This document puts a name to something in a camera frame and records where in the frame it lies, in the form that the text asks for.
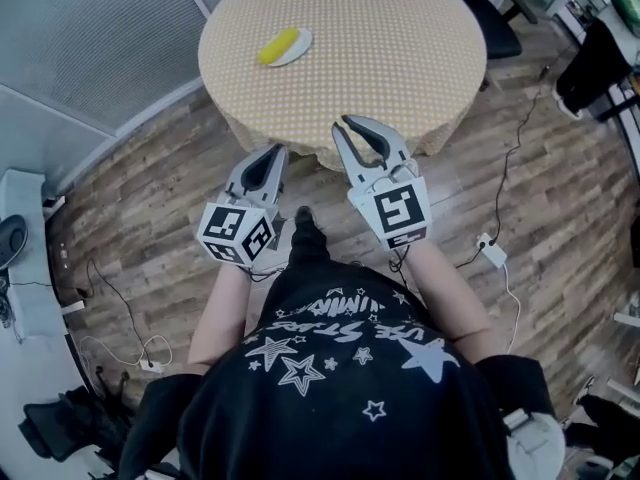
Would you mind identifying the white power strip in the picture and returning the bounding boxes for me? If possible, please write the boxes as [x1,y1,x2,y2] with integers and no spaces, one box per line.
[476,232,508,269]

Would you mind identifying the person's left forearm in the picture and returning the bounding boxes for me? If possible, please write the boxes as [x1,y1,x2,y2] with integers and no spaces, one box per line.
[188,262,252,377]

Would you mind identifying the person's right forearm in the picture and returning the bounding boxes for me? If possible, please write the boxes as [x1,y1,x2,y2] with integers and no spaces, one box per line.
[399,240,494,365]

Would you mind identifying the round table with dotted cloth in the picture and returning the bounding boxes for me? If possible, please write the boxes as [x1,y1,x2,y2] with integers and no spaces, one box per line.
[197,0,489,172]

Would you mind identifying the white round plate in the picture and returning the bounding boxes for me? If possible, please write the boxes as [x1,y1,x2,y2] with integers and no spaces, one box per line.
[259,26,314,68]

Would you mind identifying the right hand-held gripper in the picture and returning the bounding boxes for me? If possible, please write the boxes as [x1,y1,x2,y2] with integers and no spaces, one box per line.
[331,113,433,252]

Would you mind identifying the black round device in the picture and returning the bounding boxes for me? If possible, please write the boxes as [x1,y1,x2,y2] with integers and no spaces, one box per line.
[0,213,29,272]

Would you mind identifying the white desk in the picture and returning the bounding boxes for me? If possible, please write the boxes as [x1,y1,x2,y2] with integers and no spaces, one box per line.
[0,167,89,419]

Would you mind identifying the white power strip cable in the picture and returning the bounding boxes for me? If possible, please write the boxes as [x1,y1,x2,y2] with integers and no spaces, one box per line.
[503,264,523,355]

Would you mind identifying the yellow corn cob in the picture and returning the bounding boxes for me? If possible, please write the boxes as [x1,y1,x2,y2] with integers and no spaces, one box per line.
[256,27,300,66]

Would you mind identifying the white metal frame rack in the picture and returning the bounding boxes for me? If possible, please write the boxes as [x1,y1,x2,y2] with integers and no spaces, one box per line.
[606,291,640,405]

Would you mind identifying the person's black star-print shirt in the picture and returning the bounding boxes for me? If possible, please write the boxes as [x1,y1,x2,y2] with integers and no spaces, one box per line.
[117,260,557,480]

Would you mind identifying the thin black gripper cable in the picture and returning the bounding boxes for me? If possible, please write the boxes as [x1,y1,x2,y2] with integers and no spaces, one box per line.
[388,245,484,290]

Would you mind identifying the white looped floor cable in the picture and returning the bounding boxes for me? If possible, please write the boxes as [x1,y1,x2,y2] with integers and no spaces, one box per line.
[78,334,174,370]

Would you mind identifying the long black floor cable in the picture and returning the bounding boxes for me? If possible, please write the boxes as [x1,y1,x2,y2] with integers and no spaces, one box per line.
[486,85,547,245]

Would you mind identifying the black office chair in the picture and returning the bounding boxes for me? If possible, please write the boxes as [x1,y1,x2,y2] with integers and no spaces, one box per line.
[432,0,540,64]
[18,386,132,465]

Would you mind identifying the grey waist pouch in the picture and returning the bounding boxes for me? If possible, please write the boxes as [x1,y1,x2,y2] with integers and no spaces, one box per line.
[501,406,567,480]

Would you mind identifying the person's black trouser leg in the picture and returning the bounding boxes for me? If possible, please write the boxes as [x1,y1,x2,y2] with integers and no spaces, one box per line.
[286,222,332,270]

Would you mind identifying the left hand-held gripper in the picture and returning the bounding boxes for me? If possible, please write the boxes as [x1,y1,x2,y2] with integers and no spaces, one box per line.
[195,143,289,269]

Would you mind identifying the person's black shoe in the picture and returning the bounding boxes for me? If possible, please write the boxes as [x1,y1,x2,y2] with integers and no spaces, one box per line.
[292,205,317,230]

